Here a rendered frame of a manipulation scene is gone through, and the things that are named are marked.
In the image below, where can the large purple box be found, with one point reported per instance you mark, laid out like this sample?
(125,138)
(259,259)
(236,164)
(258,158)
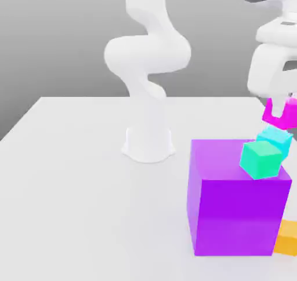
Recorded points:
(236,216)

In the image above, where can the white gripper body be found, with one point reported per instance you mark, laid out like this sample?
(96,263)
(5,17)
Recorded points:
(264,77)

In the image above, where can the small green cube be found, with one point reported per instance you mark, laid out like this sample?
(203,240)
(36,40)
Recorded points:
(259,160)

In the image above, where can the small cyan cube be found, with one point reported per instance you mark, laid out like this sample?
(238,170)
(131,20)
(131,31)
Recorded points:
(278,137)

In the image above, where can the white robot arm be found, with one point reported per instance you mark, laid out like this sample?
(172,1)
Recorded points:
(146,53)

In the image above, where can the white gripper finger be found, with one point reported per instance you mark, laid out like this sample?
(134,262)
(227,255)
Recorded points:
(278,108)

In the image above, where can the small orange cube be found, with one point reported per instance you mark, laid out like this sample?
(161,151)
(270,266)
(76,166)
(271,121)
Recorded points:
(287,239)

